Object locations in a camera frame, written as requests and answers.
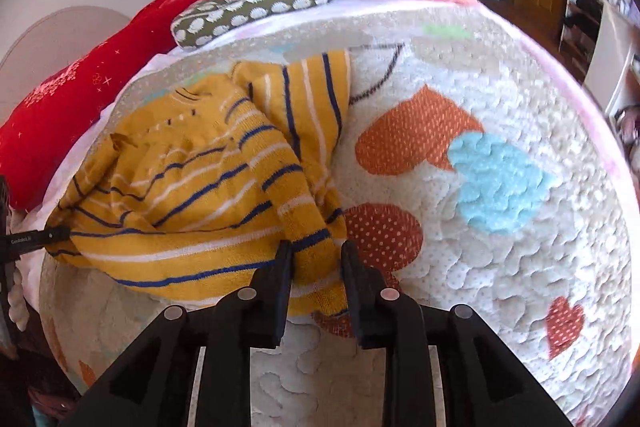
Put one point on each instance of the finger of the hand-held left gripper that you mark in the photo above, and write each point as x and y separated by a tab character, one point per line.
35	241

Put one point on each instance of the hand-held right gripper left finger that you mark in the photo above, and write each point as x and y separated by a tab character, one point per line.
272	302

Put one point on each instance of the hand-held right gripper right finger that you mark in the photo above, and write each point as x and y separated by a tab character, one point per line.
360	302

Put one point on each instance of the yellow striped knit sweater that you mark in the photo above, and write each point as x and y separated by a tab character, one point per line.
200	207

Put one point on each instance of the quilted heart-pattern bed blanket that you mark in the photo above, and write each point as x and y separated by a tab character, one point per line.
500	282

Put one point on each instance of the red patterned blanket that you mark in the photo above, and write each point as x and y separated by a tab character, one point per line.
75	97

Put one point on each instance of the beige headboard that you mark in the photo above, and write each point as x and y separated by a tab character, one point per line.
50	37

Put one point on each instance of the green pillow with white print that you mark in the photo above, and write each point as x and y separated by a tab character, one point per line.
250	7

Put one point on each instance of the white TV cabinet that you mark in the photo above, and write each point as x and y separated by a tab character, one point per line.
620	57

